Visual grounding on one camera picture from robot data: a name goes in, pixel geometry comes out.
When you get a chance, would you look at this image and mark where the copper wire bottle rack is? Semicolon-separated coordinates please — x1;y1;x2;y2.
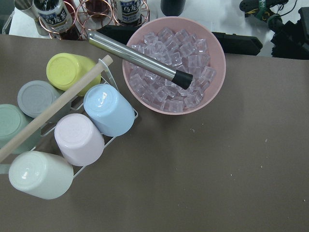
33;0;150;40

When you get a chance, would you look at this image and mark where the pink cup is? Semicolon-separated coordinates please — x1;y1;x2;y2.
54;113;105;166

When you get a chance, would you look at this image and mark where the blue cup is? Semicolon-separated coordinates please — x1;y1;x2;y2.
84;84;135;137

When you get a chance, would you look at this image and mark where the steel muddler black tip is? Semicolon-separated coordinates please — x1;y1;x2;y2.
88;31;193;89

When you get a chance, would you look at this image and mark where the yellow cup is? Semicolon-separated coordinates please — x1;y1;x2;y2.
46;53;96;91

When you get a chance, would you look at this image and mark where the tea bottle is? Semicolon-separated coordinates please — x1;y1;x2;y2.
115;0;141;26
33;0;80;40

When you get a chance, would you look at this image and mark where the pink bowl of ice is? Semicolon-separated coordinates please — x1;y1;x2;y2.
123;16;226;116

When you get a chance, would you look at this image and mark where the white cup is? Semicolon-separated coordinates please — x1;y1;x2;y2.
9;151;74;200

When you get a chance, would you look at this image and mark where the wooden rack handle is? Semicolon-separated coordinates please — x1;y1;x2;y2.
0;55;113;161

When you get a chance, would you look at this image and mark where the white cup rack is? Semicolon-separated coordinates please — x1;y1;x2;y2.
0;58;139;181

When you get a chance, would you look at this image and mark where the grey cup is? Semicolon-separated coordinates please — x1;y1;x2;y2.
17;80;63;118

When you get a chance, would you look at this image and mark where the green cup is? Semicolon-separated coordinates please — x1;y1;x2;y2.
0;104;41;155

